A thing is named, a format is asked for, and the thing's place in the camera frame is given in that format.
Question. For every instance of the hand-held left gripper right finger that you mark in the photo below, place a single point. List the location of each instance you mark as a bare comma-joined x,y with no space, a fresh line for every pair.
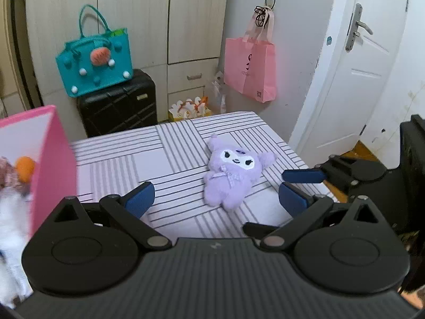
294,202

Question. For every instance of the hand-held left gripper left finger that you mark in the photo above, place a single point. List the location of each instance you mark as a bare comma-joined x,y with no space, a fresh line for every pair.
141,200

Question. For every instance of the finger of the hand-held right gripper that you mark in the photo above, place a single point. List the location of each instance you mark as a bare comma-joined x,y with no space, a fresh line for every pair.
259,230
303,176

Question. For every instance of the purple plush toy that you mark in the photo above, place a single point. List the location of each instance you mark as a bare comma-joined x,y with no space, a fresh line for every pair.
232,176

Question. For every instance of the pink cardboard box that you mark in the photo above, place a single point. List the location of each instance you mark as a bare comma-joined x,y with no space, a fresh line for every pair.
54,172

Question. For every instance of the floral pink scrunchie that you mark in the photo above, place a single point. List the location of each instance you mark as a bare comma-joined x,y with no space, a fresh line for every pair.
8,176

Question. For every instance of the white panda plush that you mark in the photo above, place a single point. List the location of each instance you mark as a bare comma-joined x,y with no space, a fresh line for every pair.
13,246

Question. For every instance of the striped tablecloth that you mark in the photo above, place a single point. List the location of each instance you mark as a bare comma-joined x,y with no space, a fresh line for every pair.
132,166

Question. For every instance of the white door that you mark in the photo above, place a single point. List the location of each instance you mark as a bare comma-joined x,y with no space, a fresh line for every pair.
358,99

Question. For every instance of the black suitcase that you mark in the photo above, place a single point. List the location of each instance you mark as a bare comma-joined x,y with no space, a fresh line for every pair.
116,109

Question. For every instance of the yellow gift bag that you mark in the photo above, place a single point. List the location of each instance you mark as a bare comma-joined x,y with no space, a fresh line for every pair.
189,109

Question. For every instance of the clear plastic bag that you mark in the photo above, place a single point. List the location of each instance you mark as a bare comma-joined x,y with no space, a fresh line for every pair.
219,93

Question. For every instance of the pink shopping bag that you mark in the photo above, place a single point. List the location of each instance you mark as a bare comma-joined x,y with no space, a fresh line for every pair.
249,69

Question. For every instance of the teal felt handbag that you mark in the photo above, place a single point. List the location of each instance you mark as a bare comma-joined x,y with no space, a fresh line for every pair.
96,73

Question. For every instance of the blue door sticker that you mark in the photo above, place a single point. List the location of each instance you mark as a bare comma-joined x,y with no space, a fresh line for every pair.
329,40

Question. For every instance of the beige wardrobe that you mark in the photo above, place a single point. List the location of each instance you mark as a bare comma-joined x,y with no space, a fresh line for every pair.
132,16

